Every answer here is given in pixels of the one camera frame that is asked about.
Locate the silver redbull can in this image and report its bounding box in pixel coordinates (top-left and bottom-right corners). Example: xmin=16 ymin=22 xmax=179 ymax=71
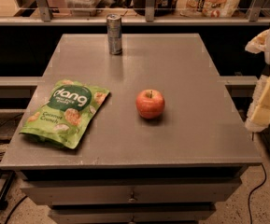
xmin=107 ymin=14 xmax=122 ymax=55

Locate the grey drawer cabinet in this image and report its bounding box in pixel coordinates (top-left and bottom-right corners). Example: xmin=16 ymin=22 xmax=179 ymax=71
xmin=1 ymin=34 xmax=261 ymax=224

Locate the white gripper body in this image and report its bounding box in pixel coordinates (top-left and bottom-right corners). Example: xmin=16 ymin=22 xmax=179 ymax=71
xmin=245 ymin=75 xmax=270 ymax=133

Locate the black cable on right floor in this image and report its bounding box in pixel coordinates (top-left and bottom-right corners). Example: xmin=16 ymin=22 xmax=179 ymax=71
xmin=247 ymin=163 xmax=267 ymax=224

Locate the green dang snack bag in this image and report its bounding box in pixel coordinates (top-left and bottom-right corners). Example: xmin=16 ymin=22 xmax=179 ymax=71
xmin=21 ymin=79 xmax=109 ymax=149

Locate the metal shelf rail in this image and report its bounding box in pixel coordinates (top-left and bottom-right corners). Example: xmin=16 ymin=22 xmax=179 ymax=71
xmin=0 ymin=0 xmax=270 ymax=26

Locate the red apple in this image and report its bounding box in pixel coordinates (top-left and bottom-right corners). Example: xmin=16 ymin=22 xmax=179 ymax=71
xmin=135 ymin=89 xmax=165 ymax=119

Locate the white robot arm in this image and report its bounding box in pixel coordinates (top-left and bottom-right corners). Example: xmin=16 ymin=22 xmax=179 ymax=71
xmin=245 ymin=28 xmax=270 ymax=133

